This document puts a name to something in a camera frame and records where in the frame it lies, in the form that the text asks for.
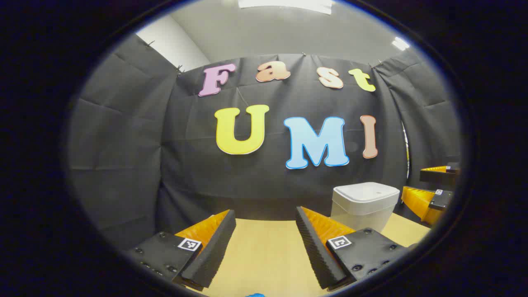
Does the wooden desktop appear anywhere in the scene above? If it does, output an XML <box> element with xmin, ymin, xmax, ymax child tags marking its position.
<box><xmin>186</xmin><ymin>212</ymin><xmax>431</xmax><ymax>297</ymax></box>

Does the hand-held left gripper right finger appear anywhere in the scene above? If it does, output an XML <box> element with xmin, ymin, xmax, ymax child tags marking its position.
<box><xmin>295</xmin><ymin>206</ymin><xmax>413</xmax><ymax>291</ymax></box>

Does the grey desktop garbage bin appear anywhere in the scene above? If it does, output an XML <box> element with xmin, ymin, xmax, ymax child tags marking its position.
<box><xmin>330</xmin><ymin>182</ymin><xmax>401</xmax><ymax>233</ymax></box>

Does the long ceiling light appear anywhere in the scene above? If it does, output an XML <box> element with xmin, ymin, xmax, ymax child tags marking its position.
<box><xmin>238</xmin><ymin>0</ymin><xmax>335</xmax><ymax>15</ymax></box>

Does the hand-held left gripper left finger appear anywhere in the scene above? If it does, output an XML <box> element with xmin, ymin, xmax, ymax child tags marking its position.
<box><xmin>124</xmin><ymin>209</ymin><xmax>236</xmax><ymax>291</ymax></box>

